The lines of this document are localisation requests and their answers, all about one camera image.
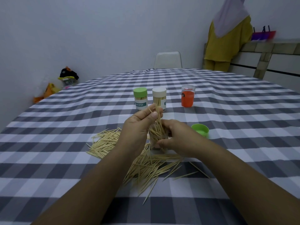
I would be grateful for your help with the yellow orange plastic bag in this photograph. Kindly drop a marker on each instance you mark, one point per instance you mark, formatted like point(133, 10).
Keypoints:
point(46, 92)

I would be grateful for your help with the green-lidded toothpick jar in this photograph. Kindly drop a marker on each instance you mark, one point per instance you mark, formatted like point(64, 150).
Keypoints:
point(140, 98)

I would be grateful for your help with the green jar lid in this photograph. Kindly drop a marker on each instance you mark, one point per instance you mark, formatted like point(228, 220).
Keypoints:
point(200, 130)

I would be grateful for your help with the pile of loose toothpicks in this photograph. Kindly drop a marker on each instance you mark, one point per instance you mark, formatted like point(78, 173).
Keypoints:
point(138, 159)

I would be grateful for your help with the person's right forearm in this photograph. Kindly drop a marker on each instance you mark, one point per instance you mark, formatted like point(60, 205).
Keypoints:
point(246, 185)

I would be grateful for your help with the pink and purple bag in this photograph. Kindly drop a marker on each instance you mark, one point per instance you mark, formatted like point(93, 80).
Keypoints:
point(263, 34)

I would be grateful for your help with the person's right thumb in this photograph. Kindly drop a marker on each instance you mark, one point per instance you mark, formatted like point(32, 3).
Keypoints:
point(164, 142)

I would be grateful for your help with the black and orange bag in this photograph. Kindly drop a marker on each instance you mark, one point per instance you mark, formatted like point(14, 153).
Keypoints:
point(68, 74)

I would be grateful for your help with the white chair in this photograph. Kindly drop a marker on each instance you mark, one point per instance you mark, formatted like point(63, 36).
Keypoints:
point(167, 60)

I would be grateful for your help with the person's right hand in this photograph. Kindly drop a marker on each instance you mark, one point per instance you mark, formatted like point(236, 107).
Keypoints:
point(182, 138)

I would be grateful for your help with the person's left hand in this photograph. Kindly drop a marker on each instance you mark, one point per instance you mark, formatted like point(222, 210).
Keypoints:
point(134, 133)

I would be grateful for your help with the clear toothpick jar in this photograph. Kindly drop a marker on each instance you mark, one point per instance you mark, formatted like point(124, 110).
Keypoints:
point(158, 140)

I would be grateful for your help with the person's left thumb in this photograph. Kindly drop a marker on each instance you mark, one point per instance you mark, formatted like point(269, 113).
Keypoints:
point(152, 117)

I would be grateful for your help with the grey checked tablecloth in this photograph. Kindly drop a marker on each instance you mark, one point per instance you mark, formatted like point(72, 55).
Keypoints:
point(234, 119)

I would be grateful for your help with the person's left forearm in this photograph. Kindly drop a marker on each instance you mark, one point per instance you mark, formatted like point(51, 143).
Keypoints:
point(89, 192)

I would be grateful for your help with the bundle of toothpicks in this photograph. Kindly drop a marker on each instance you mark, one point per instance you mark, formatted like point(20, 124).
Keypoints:
point(157, 124)

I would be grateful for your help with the white-lidded toothpick jar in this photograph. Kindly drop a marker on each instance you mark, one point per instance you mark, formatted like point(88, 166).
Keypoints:
point(159, 98)

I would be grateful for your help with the clear jar with orange lid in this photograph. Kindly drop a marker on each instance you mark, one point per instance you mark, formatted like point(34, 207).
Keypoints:
point(187, 96)

